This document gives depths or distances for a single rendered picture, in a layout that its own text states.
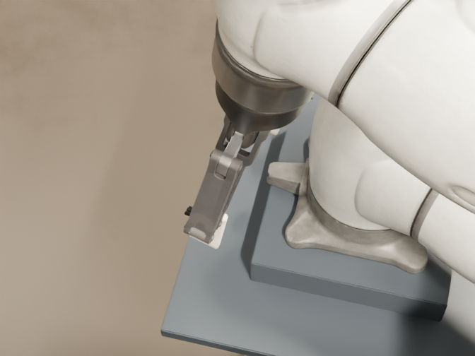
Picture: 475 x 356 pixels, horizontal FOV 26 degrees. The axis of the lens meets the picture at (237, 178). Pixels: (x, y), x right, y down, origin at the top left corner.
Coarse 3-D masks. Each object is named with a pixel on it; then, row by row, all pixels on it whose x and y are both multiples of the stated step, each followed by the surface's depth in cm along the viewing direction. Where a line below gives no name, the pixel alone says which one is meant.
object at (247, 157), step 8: (224, 120) 85; (224, 128) 85; (224, 136) 86; (264, 136) 85; (216, 144) 86; (224, 144) 86; (256, 144) 85; (240, 152) 86; (248, 152) 87; (256, 152) 85; (248, 160) 86; (240, 176) 87; (232, 192) 87
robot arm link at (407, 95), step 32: (416, 0) 64; (448, 0) 65; (384, 32) 63; (416, 32) 63; (448, 32) 62; (384, 64) 63; (416, 64) 62; (448, 64) 62; (352, 96) 65; (384, 96) 63; (416, 96) 62; (448, 96) 62; (384, 128) 64; (416, 128) 63; (448, 128) 62; (416, 160) 64; (448, 160) 63; (448, 192) 65
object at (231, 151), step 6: (234, 138) 83; (240, 138) 83; (228, 144) 83; (234, 144) 83; (240, 144) 83; (228, 150) 82; (234, 150) 82; (222, 156) 82; (228, 156) 82; (234, 156) 82; (222, 162) 82; (228, 162) 82; (216, 168) 82; (222, 168) 82; (228, 168) 82; (222, 174) 83
